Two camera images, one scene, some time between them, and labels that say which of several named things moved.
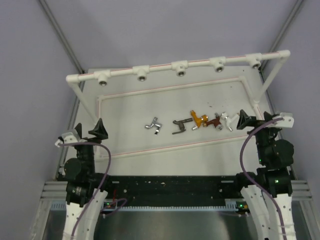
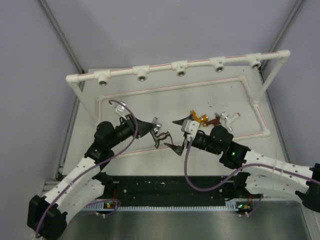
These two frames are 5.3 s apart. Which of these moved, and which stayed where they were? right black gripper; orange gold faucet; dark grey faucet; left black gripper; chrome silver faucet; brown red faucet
Moved: dark grey faucet; left black gripper; right black gripper
Stayed: orange gold faucet; chrome silver faucet; brown red faucet
